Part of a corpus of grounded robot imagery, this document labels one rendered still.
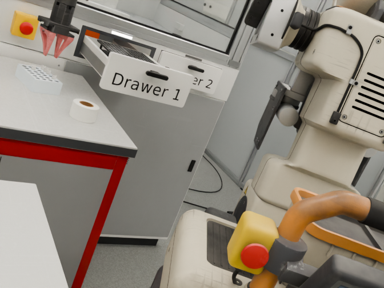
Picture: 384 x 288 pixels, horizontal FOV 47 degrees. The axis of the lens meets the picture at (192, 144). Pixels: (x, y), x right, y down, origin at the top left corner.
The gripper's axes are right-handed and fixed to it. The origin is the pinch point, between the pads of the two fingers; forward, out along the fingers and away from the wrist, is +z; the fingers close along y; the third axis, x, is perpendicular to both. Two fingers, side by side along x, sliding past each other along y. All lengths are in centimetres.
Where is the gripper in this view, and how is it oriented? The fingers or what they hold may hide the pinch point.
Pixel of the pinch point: (51, 54)
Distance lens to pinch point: 134.8
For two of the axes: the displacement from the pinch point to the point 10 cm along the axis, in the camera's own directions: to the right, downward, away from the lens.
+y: -7.0, -0.6, -7.1
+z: -3.6, 8.9, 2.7
